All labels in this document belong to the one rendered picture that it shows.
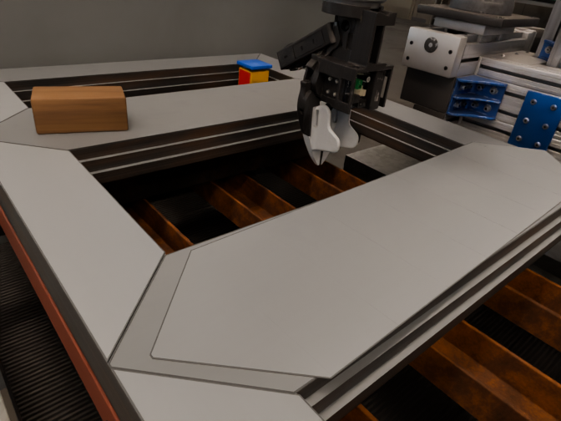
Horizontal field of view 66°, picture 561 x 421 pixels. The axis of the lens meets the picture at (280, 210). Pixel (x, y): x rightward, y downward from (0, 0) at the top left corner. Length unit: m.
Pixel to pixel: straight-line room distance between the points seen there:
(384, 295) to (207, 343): 0.16
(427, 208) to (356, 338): 0.25
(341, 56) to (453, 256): 0.27
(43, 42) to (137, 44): 0.20
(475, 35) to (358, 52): 0.69
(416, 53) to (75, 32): 0.77
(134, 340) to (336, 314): 0.16
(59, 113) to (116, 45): 0.47
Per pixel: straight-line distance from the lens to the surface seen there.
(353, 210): 0.52
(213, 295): 0.37
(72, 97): 0.68
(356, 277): 0.41
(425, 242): 0.49
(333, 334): 0.35
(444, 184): 0.64
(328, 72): 0.55
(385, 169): 1.11
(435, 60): 1.14
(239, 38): 1.28
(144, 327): 0.35
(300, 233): 0.46
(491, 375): 0.65
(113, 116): 0.68
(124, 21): 1.12
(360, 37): 0.54
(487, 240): 0.54
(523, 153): 0.85
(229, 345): 0.33
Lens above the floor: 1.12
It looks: 31 degrees down
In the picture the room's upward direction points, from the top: 7 degrees clockwise
